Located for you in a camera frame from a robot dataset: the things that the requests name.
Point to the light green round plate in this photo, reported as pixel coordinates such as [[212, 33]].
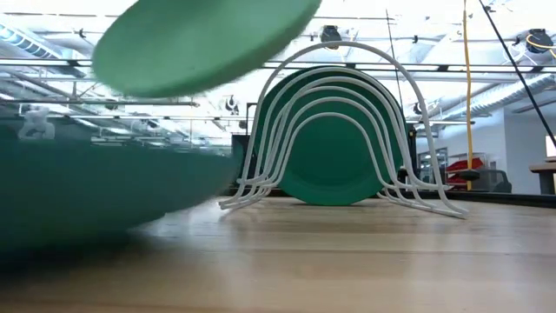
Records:
[[200, 43]]

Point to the dark green bowl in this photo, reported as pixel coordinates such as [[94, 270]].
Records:
[[100, 191]]

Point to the red storage bin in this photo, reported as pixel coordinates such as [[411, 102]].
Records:
[[464, 167]]

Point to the black office chair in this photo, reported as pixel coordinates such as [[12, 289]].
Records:
[[495, 181]]

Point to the white ceiling fixture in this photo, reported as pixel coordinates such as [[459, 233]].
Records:
[[37, 124]]

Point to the wooden desk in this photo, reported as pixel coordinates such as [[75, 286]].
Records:
[[545, 169]]

